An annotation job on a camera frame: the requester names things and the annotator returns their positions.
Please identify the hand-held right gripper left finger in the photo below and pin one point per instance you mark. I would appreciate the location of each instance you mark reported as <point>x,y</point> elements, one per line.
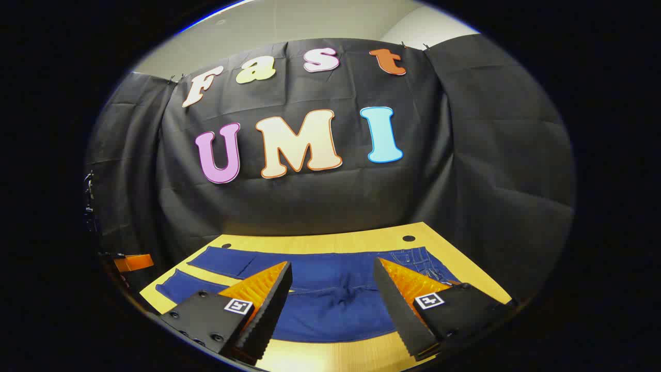
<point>271,305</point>

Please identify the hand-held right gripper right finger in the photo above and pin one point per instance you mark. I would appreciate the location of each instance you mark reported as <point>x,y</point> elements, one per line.
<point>395,310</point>

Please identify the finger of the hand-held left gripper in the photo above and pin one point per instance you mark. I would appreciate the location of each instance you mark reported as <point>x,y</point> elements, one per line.
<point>135,262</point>

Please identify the blue denim jeans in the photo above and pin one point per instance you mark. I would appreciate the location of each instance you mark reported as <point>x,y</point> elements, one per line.
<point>330,305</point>

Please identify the dark backdrop stand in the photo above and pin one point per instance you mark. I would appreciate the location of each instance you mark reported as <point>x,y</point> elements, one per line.
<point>90,201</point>

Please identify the black backdrop cloth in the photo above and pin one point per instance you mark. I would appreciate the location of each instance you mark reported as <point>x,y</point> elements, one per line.
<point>335,201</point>

